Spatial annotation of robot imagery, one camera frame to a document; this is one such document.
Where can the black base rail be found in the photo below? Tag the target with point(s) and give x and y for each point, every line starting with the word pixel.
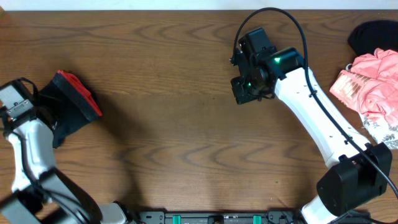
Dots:
pixel 268 217

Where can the black leggings red waistband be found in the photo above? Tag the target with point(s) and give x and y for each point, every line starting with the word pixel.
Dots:
pixel 71 103

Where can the pink garment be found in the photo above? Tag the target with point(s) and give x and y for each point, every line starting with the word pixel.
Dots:
pixel 369 87

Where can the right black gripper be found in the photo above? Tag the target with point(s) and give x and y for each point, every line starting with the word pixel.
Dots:
pixel 237 86

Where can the black garment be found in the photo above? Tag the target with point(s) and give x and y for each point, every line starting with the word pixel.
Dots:
pixel 369 36

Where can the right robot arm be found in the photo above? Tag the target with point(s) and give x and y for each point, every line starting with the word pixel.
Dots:
pixel 357 170

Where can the white floral garment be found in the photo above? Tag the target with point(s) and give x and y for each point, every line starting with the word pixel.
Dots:
pixel 381 131

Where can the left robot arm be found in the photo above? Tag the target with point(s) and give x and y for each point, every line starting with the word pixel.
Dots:
pixel 40 192

